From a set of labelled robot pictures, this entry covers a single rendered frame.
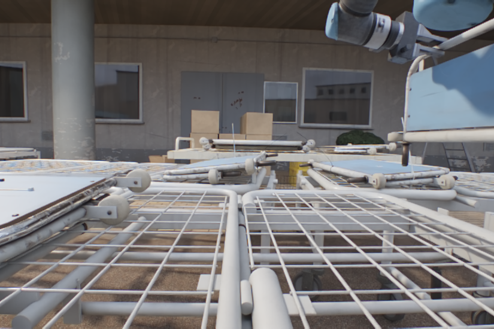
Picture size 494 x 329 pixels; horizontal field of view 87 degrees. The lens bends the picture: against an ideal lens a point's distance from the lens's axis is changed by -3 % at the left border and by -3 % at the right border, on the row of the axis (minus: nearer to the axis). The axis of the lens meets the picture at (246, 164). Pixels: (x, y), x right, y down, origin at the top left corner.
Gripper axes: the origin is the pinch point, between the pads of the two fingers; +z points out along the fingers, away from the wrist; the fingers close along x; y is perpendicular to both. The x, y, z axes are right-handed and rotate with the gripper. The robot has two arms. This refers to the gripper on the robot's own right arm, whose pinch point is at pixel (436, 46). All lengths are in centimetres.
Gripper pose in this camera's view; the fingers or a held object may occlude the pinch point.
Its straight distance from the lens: 102.8
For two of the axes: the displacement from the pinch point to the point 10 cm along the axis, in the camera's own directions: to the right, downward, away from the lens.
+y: 0.4, 0.9, -10.0
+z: 9.8, 1.9, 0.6
